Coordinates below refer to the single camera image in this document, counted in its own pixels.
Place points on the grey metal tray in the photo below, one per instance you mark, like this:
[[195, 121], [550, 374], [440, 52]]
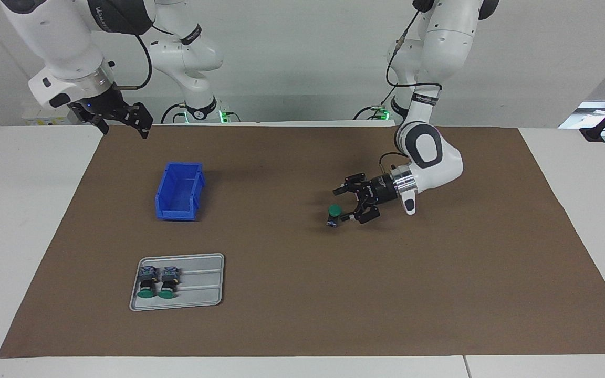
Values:
[[202, 283]]

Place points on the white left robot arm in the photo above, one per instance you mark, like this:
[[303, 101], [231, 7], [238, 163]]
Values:
[[434, 157]]

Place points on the pale yellow box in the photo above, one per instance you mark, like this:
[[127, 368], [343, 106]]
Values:
[[45, 119]]

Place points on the blue plastic bin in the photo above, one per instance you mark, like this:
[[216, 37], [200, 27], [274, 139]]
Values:
[[176, 210]]

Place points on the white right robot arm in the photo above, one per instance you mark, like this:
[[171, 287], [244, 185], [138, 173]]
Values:
[[55, 37]]

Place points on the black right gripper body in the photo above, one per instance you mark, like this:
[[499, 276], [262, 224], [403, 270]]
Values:
[[100, 105]]

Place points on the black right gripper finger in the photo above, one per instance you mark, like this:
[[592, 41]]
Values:
[[144, 119], [100, 126]]

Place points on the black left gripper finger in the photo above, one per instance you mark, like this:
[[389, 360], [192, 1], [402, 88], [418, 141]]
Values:
[[368, 214], [355, 181]]

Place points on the green push button switch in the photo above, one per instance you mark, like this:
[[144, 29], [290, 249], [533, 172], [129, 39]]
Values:
[[168, 283], [146, 283], [335, 210]]

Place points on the white background device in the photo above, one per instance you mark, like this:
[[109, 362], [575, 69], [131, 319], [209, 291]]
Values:
[[591, 113]]

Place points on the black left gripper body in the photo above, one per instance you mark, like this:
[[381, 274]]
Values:
[[382, 190]]

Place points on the brown table mat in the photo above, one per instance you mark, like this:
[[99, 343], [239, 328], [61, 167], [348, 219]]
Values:
[[386, 289]]

